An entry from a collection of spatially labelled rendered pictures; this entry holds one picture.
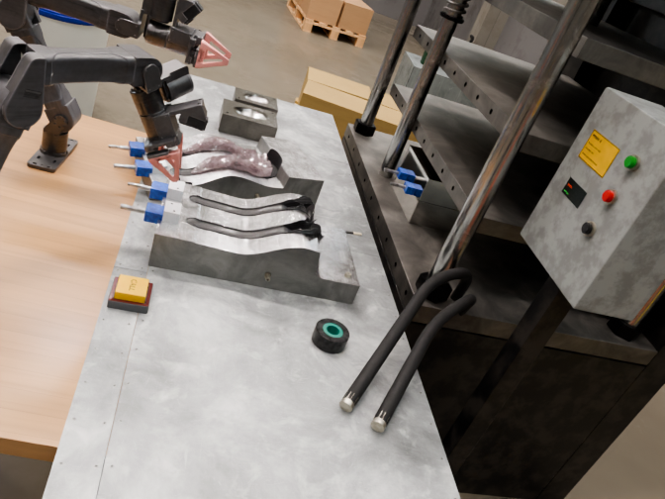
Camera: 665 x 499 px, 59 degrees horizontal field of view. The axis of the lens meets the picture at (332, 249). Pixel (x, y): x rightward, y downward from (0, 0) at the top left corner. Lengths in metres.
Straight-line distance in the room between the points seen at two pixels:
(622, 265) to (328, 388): 0.65
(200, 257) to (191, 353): 0.26
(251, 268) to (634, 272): 0.83
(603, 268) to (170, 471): 0.91
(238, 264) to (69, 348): 0.42
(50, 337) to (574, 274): 1.06
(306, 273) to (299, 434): 0.43
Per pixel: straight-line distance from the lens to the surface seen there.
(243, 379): 1.19
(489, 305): 1.80
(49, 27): 3.61
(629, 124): 1.38
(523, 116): 1.48
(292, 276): 1.41
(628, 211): 1.30
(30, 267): 1.36
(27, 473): 2.00
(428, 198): 2.00
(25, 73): 1.10
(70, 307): 1.27
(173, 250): 1.37
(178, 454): 1.05
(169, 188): 1.48
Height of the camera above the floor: 1.63
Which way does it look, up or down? 30 degrees down
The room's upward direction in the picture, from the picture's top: 22 degrees clockwise
